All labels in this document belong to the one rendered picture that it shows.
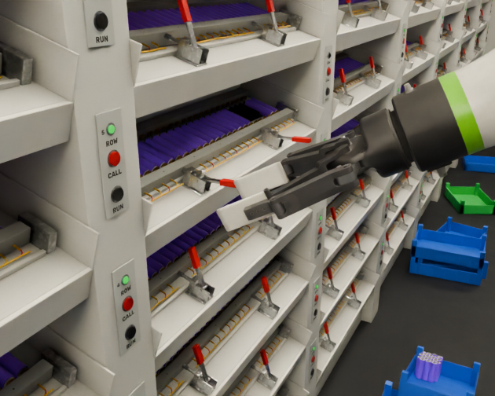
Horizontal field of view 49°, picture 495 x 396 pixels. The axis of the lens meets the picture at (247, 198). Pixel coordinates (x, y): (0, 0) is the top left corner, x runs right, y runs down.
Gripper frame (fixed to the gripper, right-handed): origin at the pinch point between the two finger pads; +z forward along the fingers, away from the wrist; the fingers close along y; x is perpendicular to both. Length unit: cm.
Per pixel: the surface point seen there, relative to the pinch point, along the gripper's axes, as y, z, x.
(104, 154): -9.6, 8.8, 13.8
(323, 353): 72, 30, -78
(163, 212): 2.4, 13.0, 1.8
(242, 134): 31.5, 7.3, 1.6
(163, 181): 7.8, 13.5, 4.6
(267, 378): 34, 29, -53
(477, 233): 204, -23, -128
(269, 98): 57, 6, 2
